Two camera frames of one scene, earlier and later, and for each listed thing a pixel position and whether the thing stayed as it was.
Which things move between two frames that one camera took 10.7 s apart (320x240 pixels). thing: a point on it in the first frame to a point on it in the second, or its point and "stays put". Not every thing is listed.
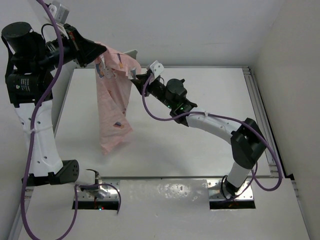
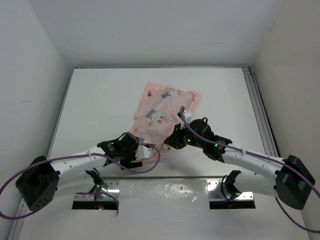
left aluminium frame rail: (15, 233) stays put
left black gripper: (84, 50) to (127, 163)
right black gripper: (145, 81) to (172, 139)
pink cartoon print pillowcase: (116, 65) to (158, 112)
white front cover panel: (163, 210) stays put
